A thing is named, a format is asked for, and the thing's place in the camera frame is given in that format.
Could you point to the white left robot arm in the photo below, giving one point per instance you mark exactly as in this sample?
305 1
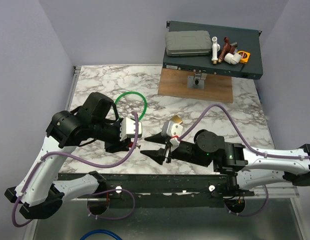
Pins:
40 194

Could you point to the aluminium side rail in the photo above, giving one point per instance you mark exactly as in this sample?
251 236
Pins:
77 70

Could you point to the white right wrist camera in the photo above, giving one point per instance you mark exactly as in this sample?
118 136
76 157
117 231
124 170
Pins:
171 131

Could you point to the grey plastic case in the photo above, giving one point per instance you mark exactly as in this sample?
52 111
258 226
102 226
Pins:
188 43

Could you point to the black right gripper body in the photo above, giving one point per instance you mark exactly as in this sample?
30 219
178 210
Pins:
185 152

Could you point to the dark grey pipe fitting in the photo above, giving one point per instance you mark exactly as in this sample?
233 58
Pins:
233 48

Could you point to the white elbow pipe fitting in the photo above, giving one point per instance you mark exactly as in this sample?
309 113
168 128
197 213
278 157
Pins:
232 58

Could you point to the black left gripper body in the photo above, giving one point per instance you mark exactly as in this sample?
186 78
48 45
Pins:
110 134

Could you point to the white pipe fitting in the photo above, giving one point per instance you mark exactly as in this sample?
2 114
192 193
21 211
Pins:
215 50

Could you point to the wooden board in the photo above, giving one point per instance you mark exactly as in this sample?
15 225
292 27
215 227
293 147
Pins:
217 88

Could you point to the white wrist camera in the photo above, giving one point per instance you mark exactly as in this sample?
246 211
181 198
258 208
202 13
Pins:
130 127
171 131

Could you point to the brown pipe fitting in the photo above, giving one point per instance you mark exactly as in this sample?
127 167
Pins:
227 47

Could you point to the green cable lock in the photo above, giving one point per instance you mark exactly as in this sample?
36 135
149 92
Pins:
138 94

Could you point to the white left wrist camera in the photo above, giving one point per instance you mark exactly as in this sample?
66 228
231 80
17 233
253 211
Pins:
130 127

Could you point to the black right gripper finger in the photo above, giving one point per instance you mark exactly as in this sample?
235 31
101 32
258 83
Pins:
157 138
156 155

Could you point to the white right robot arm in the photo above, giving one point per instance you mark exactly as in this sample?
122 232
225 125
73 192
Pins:
241 168

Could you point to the yellow tape measure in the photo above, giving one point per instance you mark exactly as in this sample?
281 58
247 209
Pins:
244 56

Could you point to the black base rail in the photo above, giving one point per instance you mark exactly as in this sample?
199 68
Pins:
173 190

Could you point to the brass padlock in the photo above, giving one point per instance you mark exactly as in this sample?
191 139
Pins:
176 119

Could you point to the grey metal bracket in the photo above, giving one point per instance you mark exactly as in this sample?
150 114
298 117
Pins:
196 81

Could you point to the dark teal network switch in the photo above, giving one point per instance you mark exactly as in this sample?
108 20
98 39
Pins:
247 40

